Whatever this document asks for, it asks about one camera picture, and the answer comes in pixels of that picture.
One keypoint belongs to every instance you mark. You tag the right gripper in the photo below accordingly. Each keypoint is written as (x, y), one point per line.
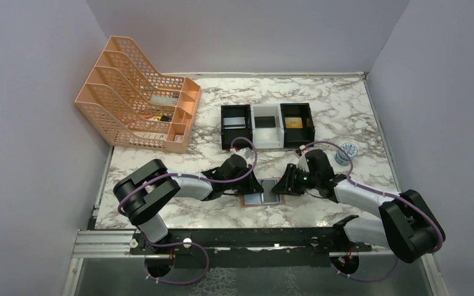
(287, 185)

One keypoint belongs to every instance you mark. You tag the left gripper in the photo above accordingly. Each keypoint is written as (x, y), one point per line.
(252, 186)

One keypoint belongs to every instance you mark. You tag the tan leather card holder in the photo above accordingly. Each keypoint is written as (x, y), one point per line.
(266, 198)

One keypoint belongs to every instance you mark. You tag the black card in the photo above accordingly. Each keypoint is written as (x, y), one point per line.
(265, 122)

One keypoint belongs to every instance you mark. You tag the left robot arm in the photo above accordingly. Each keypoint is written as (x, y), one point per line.
(146, 191)

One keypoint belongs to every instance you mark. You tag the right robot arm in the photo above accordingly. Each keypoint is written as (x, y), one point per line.
(402, 222)

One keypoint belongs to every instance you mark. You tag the silver card in bin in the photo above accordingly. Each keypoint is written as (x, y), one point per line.
(234, 122)

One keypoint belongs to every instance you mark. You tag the gold card in bin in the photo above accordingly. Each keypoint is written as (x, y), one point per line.
(293, 123)

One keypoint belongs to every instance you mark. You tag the white middle bin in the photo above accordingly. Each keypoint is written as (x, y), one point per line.
(267, 128)

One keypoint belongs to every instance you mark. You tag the right black bin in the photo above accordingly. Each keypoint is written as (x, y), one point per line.
(293, 138)

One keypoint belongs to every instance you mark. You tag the black bin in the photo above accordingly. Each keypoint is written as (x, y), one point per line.
(228, 135)
(293, 138)

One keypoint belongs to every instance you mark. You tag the small blue white jar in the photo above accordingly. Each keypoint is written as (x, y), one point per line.
(346, 153)

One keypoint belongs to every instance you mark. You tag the left black bin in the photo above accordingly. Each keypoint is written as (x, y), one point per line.
(228, 135)

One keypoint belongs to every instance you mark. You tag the orange plastic file organizer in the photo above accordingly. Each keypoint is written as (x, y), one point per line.
(132, 104)

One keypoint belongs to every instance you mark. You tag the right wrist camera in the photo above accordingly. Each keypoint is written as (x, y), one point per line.
(302, 162)

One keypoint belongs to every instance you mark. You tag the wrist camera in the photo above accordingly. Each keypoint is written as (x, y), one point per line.
(302, 162)
(244, 152)

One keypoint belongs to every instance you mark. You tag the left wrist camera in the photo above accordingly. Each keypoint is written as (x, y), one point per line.
(244, 152)

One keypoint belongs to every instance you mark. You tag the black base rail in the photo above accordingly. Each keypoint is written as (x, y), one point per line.
(228, 248)

